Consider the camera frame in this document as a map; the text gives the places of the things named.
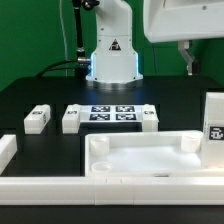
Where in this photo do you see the white U-shaped border fence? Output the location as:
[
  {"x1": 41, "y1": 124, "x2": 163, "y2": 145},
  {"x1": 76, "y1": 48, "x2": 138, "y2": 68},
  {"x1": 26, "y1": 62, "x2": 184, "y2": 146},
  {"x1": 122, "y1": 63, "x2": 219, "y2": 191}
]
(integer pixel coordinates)
[{"x1": 0, "y1": 135, "x2": 224, "y2": 205}]

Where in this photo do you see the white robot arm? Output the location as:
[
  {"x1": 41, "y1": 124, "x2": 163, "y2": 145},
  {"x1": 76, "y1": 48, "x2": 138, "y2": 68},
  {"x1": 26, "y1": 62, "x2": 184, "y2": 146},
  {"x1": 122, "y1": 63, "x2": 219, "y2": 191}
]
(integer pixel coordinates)
[{"x1": 83, "y1": 0, "x2": 224, "y2": 89}]

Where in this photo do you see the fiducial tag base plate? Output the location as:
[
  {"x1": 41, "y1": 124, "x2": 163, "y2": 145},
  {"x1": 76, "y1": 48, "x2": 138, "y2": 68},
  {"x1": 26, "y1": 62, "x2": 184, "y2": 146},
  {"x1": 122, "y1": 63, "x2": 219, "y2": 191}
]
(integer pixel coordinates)
[{"x1": 80, "y1": 105, "x2": 142, "y2": 123}]

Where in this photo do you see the white desk top tray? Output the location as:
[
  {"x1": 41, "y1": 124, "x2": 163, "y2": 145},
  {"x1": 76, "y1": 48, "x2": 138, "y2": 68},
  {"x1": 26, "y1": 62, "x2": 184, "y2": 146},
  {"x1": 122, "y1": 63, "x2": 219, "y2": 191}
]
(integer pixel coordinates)
[{"x1": 85, "y1": 131, "x2": 224, "y2": 177}]

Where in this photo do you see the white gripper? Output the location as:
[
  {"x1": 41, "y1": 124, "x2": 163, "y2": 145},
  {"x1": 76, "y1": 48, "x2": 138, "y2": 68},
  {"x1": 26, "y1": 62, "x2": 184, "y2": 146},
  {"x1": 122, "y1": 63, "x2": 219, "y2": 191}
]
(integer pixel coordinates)
[{"x1": 143, "y1": 0, "x2": 224, "y2": 75}]

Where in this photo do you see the black cable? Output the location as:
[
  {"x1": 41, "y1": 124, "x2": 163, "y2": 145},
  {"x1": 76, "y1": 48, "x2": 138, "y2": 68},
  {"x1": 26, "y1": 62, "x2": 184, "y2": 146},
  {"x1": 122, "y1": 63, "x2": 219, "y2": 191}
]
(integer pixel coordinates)
[{"x1": 34, "y1": 59, "x2": 88, "y2": 78}]

